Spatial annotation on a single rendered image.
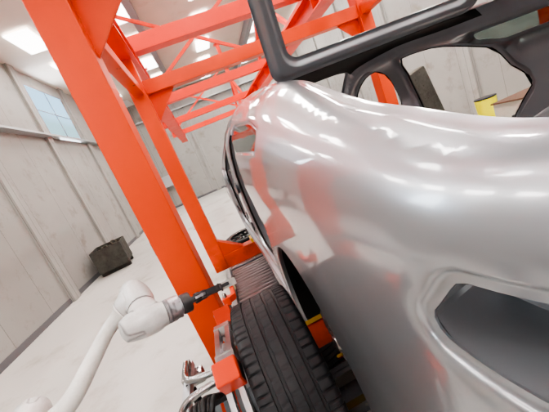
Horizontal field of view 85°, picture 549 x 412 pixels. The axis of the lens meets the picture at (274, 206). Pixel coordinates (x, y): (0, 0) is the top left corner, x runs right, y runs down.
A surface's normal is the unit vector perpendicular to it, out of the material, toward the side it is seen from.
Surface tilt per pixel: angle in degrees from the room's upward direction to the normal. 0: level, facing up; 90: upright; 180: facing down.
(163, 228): 90
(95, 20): 90
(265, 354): 35
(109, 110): 90
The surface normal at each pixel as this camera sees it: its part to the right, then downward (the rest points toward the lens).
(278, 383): -0.06, -0.47
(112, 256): 0.36, 0.07
